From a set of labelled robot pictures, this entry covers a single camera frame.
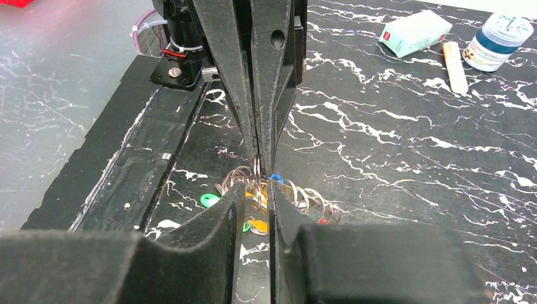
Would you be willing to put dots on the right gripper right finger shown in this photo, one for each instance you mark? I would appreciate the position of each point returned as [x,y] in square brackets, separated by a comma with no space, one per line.
[371,263]

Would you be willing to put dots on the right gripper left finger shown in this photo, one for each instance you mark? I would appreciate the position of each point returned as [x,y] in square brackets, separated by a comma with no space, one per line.
[194,263]

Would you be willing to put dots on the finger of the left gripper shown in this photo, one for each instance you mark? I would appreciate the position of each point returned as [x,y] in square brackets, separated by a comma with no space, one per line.
[219,22]
[278,50]

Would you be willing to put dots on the blue tag key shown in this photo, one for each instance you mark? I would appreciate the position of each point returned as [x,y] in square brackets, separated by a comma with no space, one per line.
[277,178]

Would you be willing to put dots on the green tag key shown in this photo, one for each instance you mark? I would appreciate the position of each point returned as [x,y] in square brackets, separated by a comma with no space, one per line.
[208,199]

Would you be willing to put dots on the yellow tag key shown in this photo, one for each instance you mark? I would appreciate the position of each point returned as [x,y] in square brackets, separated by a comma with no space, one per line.
[256,217]

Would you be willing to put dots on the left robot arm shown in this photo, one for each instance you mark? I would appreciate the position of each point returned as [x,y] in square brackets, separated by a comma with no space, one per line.
[188,57]

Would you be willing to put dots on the white card box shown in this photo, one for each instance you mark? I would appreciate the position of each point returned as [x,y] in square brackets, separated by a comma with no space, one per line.
[413,33]

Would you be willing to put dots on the orange grey marker pen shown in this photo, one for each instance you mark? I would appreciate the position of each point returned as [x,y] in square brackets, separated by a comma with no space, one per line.
[454,67]

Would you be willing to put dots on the blue white round jar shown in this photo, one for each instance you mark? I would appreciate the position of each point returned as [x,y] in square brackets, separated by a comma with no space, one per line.
[496,40]

